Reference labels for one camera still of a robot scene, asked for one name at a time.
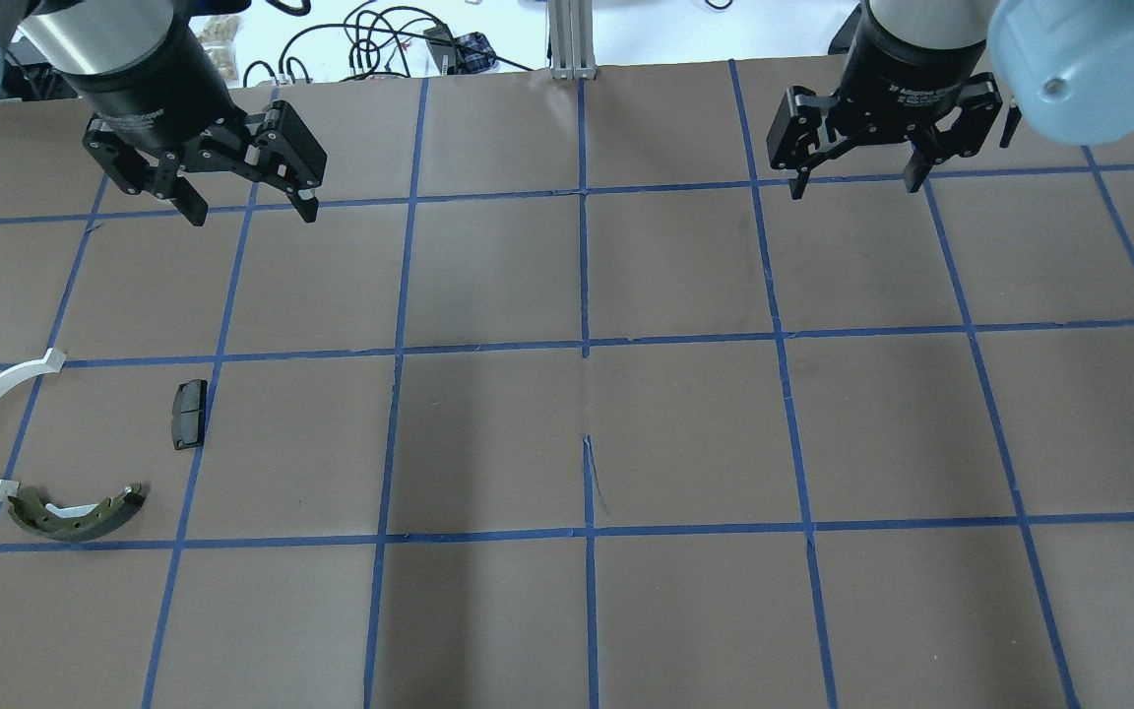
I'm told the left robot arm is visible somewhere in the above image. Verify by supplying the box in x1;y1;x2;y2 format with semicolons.
0;1;328;227

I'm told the aluminium frame post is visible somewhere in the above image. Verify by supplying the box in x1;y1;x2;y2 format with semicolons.
545;0;598;81

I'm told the black brake pad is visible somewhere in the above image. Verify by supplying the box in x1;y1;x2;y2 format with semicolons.
170;380;208;450

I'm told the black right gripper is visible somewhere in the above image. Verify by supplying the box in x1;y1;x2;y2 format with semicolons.
768;20;1004;199

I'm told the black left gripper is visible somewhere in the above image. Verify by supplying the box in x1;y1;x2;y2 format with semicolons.
66;20;328;227

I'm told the olive green brake shoe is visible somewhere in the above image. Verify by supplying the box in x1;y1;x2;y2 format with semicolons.
6;483;146;545

